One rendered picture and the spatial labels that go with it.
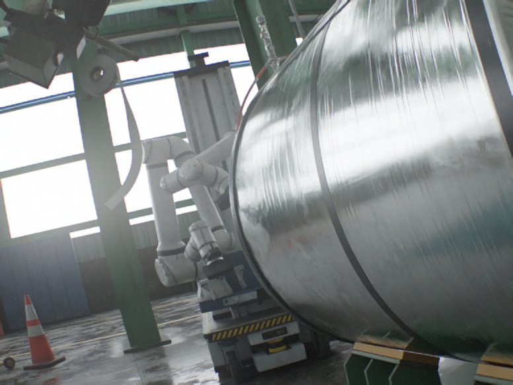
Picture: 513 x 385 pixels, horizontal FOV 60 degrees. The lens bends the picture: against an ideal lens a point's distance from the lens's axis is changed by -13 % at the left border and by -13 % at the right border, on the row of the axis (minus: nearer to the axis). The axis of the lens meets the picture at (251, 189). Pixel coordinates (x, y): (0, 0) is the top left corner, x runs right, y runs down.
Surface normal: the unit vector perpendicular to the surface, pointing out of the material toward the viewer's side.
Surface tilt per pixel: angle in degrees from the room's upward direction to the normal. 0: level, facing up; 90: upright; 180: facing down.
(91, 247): 90
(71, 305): 90
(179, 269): 100
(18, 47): 90
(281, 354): 90
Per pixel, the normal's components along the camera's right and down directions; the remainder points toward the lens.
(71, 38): 0.28, -0.18
